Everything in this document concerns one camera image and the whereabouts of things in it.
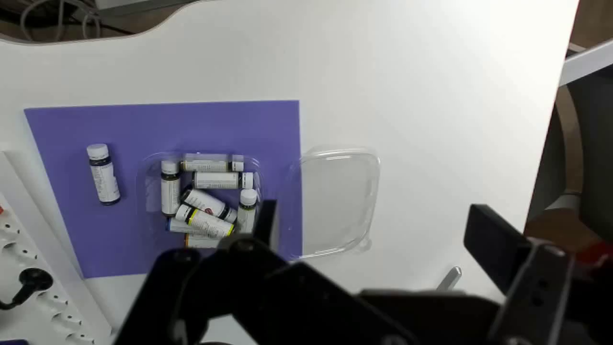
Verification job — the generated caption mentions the clear plastic tray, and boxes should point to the clear plastic tray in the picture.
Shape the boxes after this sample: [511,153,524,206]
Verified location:
[143,151,264,252]

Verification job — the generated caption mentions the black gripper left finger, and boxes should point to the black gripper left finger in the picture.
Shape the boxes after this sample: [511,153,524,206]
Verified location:
[112,197,419,345]

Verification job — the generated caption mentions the white bottle with black band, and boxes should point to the white bottle with black band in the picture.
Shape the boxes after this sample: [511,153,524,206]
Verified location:
[84,141,122,206]

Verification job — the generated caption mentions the purple rectangular mat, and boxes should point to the purple rectangular mat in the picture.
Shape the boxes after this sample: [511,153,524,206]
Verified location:
[22,97,304,279]

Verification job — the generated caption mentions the white bottle with black cap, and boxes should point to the white bottle with black cap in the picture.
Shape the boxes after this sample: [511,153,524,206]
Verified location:
[179,185,239,222]

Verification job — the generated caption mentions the black plug with cable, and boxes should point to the black plug with cable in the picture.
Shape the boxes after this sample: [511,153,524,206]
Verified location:
[0,266,55,312]

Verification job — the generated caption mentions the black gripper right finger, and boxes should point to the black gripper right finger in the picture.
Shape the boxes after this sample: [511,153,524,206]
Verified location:
[461,202,576,345]

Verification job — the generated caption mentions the white power strip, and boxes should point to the white power strip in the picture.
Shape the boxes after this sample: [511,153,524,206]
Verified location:
[0,149,99,345]

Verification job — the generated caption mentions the grey cables on floor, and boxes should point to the grey cables on floor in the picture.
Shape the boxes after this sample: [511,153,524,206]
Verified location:
[16,0,107,41]

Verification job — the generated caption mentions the white bottle with yellow band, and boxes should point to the white bottle with yellow band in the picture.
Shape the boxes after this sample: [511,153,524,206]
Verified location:
[174,202,237,239]

